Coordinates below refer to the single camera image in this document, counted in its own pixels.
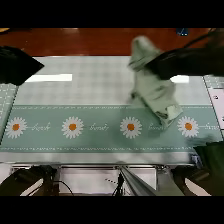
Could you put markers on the pale green shirt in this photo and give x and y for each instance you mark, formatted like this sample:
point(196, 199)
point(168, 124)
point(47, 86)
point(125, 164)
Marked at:
point(154, 93)

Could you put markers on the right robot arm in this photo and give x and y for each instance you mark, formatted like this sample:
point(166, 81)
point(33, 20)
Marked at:
point(190, 61)

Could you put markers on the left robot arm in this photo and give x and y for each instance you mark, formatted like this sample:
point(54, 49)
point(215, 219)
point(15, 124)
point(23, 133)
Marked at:
point(15, 65)

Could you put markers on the silver frame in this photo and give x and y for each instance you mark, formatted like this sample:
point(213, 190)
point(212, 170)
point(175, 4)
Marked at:
point(141, 186)

